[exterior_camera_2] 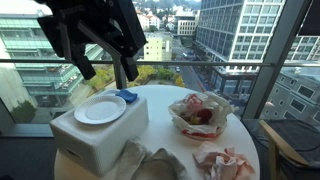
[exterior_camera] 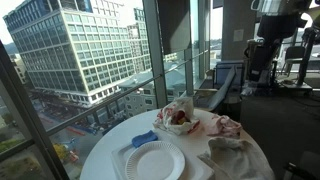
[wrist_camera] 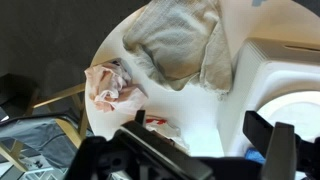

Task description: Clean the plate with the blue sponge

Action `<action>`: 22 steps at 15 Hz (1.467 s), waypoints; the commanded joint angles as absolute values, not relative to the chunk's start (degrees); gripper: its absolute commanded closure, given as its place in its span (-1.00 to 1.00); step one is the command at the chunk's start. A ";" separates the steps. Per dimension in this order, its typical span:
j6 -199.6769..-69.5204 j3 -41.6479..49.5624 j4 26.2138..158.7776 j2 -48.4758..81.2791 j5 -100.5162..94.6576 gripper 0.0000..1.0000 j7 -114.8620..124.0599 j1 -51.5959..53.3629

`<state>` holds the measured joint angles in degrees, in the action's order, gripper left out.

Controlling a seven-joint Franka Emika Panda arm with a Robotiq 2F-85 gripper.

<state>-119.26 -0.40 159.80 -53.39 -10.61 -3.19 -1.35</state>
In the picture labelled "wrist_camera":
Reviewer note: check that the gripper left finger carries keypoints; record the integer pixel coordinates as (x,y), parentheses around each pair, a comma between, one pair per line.
(166,150)

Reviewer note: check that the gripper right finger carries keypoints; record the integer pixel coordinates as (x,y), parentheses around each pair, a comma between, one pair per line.
(280,153)

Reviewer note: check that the white paper plate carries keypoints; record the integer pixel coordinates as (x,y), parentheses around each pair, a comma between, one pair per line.
(293,113)

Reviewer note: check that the crumpled pink white cloth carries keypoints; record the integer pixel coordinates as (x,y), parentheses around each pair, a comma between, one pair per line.
(111,88)

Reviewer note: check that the white square tray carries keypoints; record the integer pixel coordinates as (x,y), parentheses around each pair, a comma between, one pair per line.
(266,66)

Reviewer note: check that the beige waffle towel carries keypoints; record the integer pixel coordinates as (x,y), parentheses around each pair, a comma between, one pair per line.
(180,36)

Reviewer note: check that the dark grey fabric bag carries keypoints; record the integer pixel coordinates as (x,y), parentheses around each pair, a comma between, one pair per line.
(36,136)

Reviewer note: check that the gold table leg frame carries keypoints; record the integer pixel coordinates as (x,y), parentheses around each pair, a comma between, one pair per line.
(71,128)

